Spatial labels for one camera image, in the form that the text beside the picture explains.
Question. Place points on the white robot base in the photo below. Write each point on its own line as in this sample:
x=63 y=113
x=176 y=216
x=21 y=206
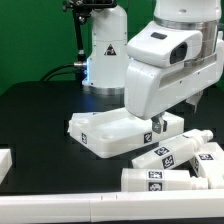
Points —
x=108 y=61

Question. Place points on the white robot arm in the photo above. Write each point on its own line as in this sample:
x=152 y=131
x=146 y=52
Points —
x=200 y=15

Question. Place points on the white block left edge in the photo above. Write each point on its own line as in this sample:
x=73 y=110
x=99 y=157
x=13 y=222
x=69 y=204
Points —
x=5 y=163

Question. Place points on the white front rail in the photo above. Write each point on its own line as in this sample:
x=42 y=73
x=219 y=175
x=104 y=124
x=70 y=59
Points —
x=115 y=206

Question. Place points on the black camera stand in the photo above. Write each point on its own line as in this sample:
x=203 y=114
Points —
x=81 y=11

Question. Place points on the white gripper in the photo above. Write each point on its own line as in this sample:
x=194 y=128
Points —
x=150 y=90

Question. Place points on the white desk tabletop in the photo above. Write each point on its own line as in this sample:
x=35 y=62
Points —
x=115 y=132

